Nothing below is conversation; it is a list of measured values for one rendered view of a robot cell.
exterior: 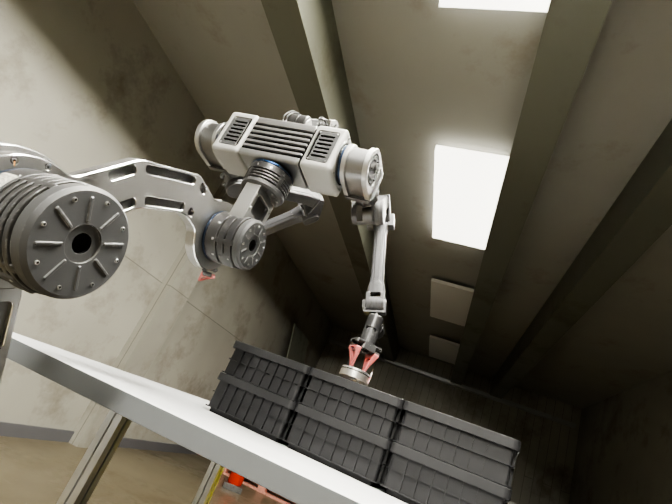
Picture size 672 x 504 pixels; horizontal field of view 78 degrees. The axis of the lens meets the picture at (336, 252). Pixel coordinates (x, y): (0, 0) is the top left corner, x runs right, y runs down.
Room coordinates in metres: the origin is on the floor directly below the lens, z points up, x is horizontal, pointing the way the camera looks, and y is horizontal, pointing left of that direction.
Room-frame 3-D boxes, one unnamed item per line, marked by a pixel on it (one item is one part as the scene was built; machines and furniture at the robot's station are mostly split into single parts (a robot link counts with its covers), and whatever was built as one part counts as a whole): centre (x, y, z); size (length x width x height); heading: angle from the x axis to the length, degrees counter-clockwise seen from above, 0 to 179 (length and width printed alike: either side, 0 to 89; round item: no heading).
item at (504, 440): (1.26, -0.55, 0.92); 0.40 x 0.30 x 0.02; 152
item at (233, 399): (1.55, -0.03, 0.76); 0.40 x 0.30 x 0.12; 152
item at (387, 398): (1.41, -0.29, 0.92); 0.40 x 0.30 x 0.02; 152
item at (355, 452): (1.41, -0.29, 0.76); 0.40 x 0.30 x 0.12; 152
